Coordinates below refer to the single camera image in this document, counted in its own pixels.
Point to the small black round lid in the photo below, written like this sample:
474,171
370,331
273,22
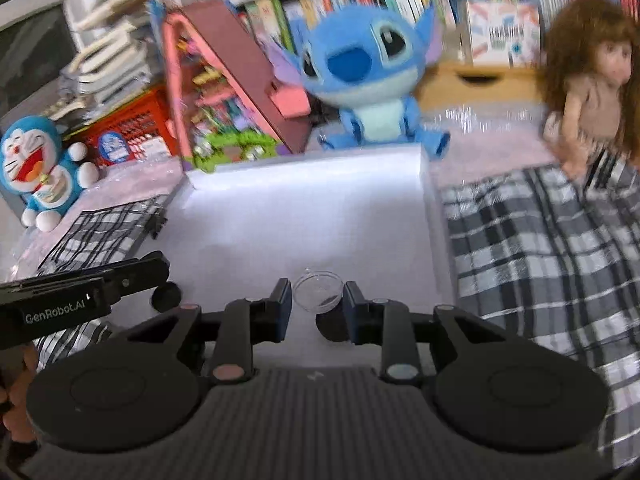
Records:
332,325

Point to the white pencil pattern box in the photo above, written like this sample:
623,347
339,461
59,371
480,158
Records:
500,33

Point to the stack of books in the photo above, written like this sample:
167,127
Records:
115,67

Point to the pink triangular miniature house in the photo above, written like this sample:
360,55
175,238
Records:
226,104

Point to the red plastic crate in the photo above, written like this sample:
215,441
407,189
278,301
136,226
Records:
135,131

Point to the black white plaid cloth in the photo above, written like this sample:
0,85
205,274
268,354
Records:
533,373

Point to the black binder clip on box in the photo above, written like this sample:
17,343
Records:
155,223

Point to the Stitch plush toy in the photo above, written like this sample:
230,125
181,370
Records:
365,61

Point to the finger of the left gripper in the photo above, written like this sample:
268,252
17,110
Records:
134,275

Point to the person left hand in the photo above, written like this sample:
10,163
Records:
14,418

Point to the clear round plastic lid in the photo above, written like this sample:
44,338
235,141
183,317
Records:
318,292

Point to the Doraemon plush toy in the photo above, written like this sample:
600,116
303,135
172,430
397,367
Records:
37,166

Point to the wooden drawer box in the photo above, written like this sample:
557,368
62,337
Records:
450,84

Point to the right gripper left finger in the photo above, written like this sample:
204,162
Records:
242,324

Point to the white shallow cardboard box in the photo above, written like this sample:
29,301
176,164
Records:
371,216

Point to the brown haired doll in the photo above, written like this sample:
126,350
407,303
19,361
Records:
590,84

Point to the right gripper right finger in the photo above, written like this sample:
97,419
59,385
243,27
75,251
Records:
387,324

